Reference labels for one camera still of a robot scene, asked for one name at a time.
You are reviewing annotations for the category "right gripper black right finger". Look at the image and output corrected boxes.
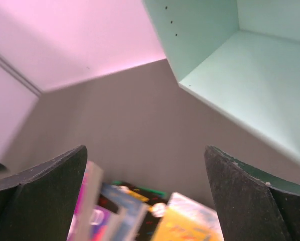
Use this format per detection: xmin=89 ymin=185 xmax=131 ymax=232
xmin=204 ymin=145 xmax=300 ymax=240

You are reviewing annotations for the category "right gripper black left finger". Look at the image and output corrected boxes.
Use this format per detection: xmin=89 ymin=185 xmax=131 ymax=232
xmin=0 ymin=145 xmax=87 ymax=241

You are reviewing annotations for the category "purple Roald Dahl book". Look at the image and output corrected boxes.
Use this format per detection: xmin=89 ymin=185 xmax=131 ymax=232
xmin=67 ymin=161 xmax=124 ymax=240

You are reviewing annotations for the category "yellow blue cover book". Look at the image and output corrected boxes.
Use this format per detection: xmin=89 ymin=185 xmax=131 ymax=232
xmin=152 ymin=192 xmax=224 ymax=241

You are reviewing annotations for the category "blue starry night book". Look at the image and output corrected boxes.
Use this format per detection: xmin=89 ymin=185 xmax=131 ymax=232
xmin=101 ymin=183 xmax=148 ymax=240

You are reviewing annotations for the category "black back cover book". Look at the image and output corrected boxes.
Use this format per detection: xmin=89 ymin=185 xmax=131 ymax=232
xmin=112 ymin=181 xmax=168 ymax=240

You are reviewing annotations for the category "mint green cube shelf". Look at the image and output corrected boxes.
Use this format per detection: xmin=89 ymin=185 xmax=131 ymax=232
xmin=143 ymin=1 xmax=300 ymax=165

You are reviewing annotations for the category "aluminium corner frame post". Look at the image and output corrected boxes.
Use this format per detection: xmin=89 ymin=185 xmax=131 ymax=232
xmin=0 ymin=55 xmax=43 ymax=96

